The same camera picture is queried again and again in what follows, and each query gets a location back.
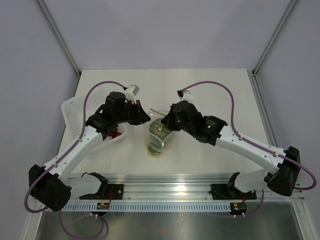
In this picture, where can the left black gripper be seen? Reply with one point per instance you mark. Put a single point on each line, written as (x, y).
(140, 115)

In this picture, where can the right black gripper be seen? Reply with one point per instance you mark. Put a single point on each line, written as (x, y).
(168, 121)

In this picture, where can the green netted melon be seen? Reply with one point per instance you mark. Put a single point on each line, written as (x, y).
(156, 128)

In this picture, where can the clear dotted zip bag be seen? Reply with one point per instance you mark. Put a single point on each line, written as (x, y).
(157, 137)

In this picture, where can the red grape bunch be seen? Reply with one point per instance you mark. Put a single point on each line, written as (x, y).
(115, 134)

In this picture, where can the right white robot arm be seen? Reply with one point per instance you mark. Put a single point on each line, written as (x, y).
(280, 168)

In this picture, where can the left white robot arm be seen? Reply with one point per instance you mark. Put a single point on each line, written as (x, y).
(64, 163)

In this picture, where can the white perforated plastic basket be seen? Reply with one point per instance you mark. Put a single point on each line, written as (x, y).
(72, 111)

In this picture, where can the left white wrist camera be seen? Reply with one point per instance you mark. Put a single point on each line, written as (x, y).
(131, 92)

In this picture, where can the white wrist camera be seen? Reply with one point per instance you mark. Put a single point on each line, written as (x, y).
(131, 92)
(185, 95)

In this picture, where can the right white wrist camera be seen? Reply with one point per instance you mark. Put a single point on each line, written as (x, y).
(185, 95)

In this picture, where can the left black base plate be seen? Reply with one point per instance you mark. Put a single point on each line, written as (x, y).
(106, 192)

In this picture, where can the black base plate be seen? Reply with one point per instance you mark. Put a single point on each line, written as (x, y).
(106, 192)
(219, 191)

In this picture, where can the white slotted cable duct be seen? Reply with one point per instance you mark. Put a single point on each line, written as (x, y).
(147, 207)

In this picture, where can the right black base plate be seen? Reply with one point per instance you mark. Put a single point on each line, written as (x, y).
(219, 191)

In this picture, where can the right aluminium frame post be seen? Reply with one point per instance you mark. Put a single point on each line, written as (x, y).
(289, 9)

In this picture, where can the aluminium frame post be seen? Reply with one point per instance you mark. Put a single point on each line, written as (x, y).
(49, 18)
(289, 9)

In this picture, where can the left aluminium frame post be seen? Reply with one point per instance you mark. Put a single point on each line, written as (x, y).
(49, 18)

